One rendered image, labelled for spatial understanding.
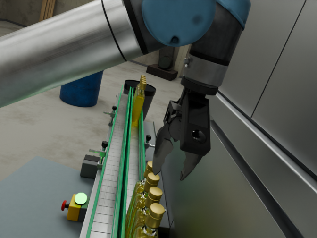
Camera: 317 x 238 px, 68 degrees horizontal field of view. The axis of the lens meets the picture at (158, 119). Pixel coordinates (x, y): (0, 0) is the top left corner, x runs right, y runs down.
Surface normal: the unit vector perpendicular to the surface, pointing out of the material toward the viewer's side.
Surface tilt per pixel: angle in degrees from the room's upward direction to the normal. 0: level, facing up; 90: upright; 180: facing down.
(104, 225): 0
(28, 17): 90
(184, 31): 90
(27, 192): 0
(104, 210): 0
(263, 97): 90
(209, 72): 90
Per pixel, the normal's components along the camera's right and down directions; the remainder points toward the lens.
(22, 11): -0.16, 0.32
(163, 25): 0.08, 0.40
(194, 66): -0.67, 0.07
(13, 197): 0.28, -0.89
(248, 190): -0.96, -0.23
